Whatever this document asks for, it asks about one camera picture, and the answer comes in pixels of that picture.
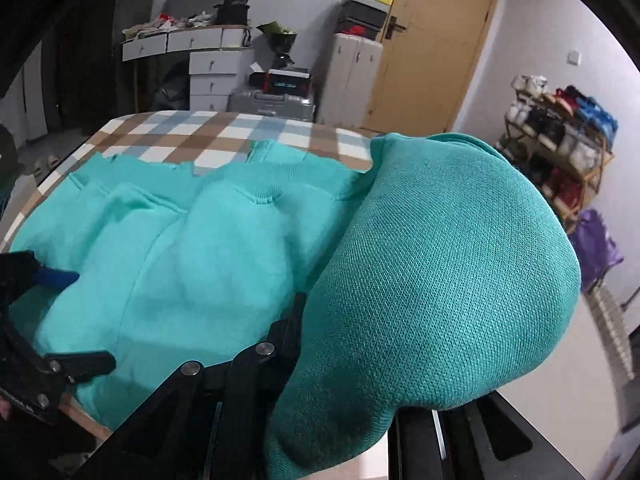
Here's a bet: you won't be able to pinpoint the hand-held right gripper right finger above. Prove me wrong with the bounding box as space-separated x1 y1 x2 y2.
387 392 593 480

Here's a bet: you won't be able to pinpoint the teal hoodie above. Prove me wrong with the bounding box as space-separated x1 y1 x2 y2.
10 132 583 480

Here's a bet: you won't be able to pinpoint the wooden door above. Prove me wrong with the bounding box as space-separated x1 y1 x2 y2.
362 0 503 133

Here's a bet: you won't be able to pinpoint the door handle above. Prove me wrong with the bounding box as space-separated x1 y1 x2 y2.
385 15 407 43

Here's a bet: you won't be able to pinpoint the black refrigerator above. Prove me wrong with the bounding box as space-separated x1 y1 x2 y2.
107 0 163 116

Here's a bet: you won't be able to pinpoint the white desk with drawers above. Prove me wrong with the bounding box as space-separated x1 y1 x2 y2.
121 25 256 113

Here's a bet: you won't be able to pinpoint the silver suitcase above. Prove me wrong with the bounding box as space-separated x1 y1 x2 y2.
227 87 317 122

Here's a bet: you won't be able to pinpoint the dark wardrobe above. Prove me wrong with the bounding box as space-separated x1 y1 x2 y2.
45 0 121 136

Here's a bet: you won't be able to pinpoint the white cabinet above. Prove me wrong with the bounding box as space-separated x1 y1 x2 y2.
316 32 383 128

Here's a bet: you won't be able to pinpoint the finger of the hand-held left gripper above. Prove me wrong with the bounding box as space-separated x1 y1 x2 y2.
45 351 117 386
30 266 82 289

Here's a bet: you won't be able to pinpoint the black wrapped flower bouquet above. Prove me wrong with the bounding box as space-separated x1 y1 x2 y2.
256 21 298 68

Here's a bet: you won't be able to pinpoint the beige slippers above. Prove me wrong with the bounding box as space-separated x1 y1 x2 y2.
31 154 65 178

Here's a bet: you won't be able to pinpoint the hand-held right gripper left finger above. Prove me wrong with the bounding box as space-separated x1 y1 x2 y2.
85 292 308 480

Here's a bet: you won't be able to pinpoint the grey shoe box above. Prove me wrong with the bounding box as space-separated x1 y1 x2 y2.
340 0 391 21

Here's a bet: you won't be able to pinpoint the black striped shoe box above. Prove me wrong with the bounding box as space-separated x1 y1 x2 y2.
249 67 313 93

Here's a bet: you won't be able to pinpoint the checkered blanket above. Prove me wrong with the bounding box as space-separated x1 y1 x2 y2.
0 110 381 251

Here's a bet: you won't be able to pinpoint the purple bag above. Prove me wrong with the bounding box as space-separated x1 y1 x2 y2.
567 208 625 293

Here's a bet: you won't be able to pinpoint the black bag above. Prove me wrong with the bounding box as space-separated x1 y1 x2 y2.
150 62 193 113

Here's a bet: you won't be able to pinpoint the pile of snack packets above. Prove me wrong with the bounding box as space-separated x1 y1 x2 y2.
122 10 218 41

